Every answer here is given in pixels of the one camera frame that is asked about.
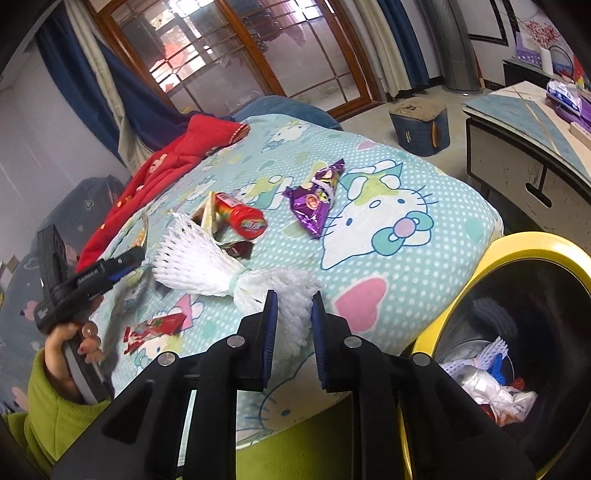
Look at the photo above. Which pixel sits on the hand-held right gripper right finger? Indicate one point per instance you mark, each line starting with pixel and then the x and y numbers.
pixel 319 337

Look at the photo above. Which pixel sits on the black television cabinet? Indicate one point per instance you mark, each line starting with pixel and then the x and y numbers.
pixel 521 74

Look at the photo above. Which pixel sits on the grey tower air conditioner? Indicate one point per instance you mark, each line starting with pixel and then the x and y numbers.
pixel 457 46

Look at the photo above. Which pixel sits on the wide beige curtain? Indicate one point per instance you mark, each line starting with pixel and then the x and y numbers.
pixel 99 60

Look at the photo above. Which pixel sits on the person's green clothing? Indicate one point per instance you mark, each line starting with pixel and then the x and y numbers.
pixel 323 443

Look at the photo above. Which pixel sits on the round sand art frame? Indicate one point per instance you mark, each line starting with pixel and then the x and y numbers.
pixel 563 62

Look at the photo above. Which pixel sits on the white blue tissue pack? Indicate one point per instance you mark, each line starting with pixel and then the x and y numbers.
pixel 561 94

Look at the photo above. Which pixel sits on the purple cloth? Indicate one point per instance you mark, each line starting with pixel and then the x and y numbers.
pixel 577 115

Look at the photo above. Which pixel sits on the white plastic bag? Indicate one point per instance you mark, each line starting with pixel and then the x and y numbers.
pixel 489 392

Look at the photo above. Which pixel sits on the red plastic bag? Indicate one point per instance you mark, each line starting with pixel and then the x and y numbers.
pixel 496 415

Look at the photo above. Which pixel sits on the wide blue curtain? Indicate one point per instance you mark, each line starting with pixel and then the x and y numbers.
pixel 138 115

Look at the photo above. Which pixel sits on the yellow-rimmed black trash bin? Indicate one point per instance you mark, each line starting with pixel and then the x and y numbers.
pixel 531 244

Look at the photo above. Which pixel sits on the person's left forearm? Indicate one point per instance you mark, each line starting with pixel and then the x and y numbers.
pixel 51 424

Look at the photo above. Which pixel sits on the red candy tube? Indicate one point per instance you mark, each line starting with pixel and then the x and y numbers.
pixel 242 217

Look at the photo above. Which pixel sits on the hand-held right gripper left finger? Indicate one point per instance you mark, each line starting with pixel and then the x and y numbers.
pixel 271 332

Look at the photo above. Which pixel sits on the narrow beige curtain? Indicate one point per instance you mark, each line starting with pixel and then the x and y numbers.
pixel 392 46

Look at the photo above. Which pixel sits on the purple box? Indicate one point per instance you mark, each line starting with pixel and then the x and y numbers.
pixel 528 48

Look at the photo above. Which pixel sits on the red candy wrapper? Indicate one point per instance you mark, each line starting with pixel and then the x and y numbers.
pixel 157 327

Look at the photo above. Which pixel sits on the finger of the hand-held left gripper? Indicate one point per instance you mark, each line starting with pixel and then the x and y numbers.
pixel 129 257
pixel 119 274

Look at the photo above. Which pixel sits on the banded white foam net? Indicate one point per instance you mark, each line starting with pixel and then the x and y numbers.
pixel 198 263

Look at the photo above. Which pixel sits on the dark brown snack wrapper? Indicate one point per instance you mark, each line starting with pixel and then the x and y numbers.
pixel 238 249

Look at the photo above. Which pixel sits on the red artificial flowers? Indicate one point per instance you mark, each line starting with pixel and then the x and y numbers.
pixel 545 34

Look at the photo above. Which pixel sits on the red flowered blanket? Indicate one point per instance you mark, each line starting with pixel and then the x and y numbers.
pixel 175 157

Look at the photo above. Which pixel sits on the colourful picture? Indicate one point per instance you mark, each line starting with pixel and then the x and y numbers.
pixel 581 79

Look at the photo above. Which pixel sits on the cartoon cat printed blanket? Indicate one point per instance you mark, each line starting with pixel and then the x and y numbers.
pixel 392 258

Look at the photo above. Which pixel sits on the white vase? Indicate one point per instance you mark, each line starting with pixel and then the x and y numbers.
pixel 547 62

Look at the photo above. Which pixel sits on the narrow blue curtain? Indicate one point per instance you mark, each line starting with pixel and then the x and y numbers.
pixel 415 46

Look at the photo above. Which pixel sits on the blue square stool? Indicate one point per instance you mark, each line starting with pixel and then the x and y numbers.
pixel 415 134

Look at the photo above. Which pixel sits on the person's left hand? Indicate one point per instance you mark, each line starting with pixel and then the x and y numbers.
pixel 57 355

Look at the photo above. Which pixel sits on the purple snack wrapper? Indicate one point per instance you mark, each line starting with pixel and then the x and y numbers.
pixel 309 207

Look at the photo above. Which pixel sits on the marble top coffee table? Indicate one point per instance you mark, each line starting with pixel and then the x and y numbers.
pixel 508 152

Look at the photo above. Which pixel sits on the white power strip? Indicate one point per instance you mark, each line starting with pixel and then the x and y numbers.
pixel 582 133

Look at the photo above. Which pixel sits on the wooden glass sliding door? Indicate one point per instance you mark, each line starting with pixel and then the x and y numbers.
pixel 258 55

